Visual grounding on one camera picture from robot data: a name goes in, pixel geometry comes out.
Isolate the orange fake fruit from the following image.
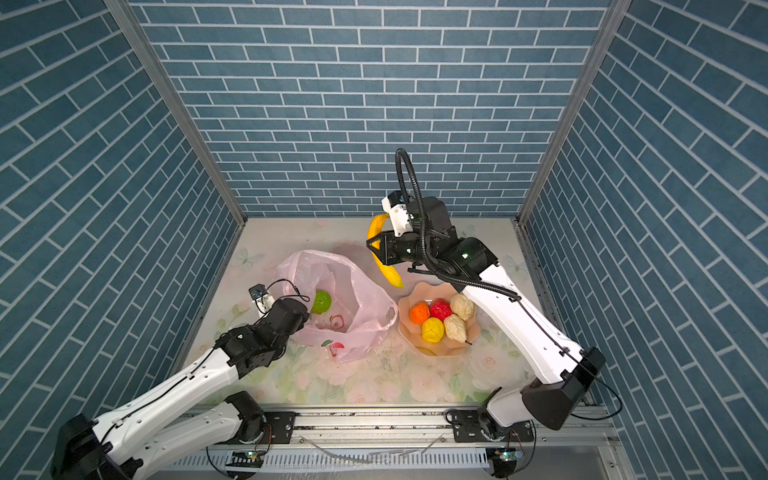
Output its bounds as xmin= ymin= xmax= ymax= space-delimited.
xmin=409 ymin=301 xmax=431 ymax=325

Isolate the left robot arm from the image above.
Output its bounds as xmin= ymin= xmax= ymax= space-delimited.
xmin=50 ymin=298 xmax=310 ymax=479

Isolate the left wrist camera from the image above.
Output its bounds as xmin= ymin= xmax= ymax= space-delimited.
xmin=248 ymin=284 xmax=275 ymax=315

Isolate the pink plastic bag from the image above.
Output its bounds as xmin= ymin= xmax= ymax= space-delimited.
xmin=275 ymin=250 xmax=398 ymax=363

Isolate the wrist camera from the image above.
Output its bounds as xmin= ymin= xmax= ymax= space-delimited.
xmin=382 ymin=191 xmax=418 ymax=237
xmin=248 ymin=284 xmax=275 ymax=315

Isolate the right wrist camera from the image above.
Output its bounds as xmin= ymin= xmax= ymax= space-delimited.
xmin=382 ymin=191 xmax=418 ymax=237

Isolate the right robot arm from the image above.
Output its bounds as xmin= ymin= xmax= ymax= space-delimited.
xmin=366 ymin=192 xmax=605 ymax=440

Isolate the green fake fruit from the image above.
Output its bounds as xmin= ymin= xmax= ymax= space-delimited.
xmin=311 ymin=290 xmax=332 ymax=314

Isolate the cream fake fruit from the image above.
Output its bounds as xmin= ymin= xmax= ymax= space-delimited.
xmin=449 ymin=294 xmax=476 ymax=321
xmin=443 ymin=314 xmax=468 ymax=343

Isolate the yellow banana fake fruit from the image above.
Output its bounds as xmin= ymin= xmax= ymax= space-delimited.
xmin=366 ymin=214 xmax=404 ymax=288

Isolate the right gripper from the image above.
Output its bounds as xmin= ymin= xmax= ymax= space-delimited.
xmin=366 ymin=228 xmax=438 ymax=267

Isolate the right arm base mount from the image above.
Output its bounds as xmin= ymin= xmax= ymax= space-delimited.
xmin=443 ymin=409 xmax=535 ymax=443

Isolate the peach scalloped bowl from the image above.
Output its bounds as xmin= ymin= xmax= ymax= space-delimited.
xmin=398 ymin=283 xmax=481 ymax=357

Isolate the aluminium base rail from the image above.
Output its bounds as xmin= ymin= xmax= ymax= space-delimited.
xmin=153 ymin=406 xmax=634 ymax=479

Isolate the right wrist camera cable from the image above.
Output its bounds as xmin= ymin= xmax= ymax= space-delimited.
xmin=394 ymin=148 xmax=522 ymax=301

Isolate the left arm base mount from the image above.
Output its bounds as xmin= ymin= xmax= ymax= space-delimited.
xmin=236 ymin=411 xmax=297 ymax=445

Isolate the red fake fruit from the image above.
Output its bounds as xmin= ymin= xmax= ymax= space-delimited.
xmin=429 ymin=299 xmax=453 ymax=321

